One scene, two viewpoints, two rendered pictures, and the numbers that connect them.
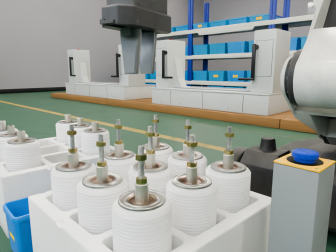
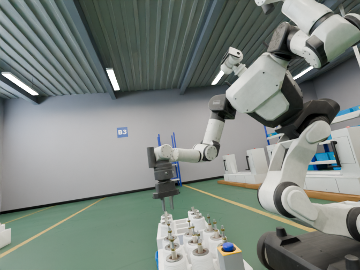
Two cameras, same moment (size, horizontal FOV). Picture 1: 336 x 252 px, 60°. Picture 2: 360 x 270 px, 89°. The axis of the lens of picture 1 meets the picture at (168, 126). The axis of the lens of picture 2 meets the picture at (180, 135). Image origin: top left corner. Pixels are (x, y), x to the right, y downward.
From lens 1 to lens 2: 61 cm
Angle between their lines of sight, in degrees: 41
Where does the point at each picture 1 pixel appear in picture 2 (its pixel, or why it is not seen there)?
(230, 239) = not seen: outside the picture
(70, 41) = (227, 148)
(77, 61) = (228, 161)
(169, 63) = not seen: hidden behind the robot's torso
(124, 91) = (254, 178)
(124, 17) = (156, 196)
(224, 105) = (323, 187)
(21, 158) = (164, 231)
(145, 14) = (163, 193)
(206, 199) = (201, 261)
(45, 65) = (215, 164)
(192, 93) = not seen: hidden behind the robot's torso
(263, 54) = (342, 147)
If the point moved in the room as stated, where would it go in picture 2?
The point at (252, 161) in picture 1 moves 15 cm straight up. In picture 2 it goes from (269, 242) to (263, 212)
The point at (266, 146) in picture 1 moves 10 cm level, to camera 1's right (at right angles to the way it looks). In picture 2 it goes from (278, 233) to (301, 234)
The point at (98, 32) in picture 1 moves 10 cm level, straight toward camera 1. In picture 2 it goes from (243, 139) to (242, 139)
